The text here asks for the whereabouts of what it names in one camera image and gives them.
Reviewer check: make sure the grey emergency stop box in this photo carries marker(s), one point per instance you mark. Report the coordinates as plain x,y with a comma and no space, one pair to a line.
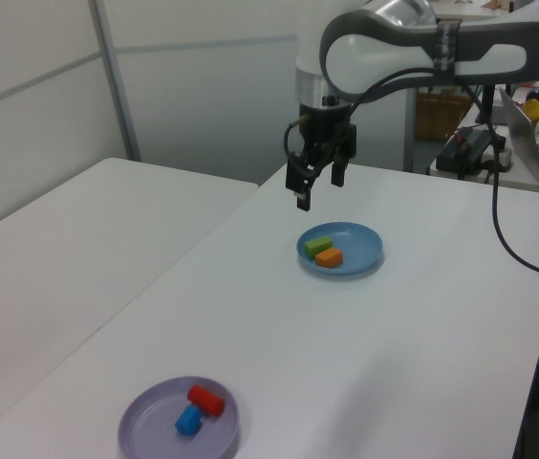
503,155

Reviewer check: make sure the silver laptop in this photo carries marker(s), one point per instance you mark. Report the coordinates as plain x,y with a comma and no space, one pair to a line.
525,138

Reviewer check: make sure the black power strip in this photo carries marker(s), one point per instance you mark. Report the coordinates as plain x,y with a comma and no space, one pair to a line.
456,153

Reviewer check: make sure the grey partition post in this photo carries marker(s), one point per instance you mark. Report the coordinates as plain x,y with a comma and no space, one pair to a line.
410,129

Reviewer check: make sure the red cylinder block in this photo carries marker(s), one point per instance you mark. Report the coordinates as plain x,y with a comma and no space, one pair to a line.
206,400

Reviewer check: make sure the yellow ball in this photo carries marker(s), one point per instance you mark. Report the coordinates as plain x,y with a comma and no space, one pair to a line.
534,111

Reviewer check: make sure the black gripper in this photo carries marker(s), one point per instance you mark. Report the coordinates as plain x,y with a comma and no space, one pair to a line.
322,126

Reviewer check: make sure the green rectangular block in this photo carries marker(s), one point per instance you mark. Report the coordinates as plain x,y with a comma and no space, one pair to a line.
317,246

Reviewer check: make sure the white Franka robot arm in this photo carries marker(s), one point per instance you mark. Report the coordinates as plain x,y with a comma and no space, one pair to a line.
370,57

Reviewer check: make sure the orange rectangular block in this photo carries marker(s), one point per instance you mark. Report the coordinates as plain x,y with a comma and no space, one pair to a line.
329,259

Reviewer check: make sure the purple plate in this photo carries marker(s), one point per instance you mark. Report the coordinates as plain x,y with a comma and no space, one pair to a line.
155,425

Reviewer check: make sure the black monitor stand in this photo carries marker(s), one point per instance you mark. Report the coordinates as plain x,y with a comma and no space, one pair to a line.
487,102

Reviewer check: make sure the blue block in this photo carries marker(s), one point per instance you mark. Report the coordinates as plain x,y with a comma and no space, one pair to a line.
187,421

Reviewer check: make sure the blue plate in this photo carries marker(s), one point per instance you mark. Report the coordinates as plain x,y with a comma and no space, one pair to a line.
362,248

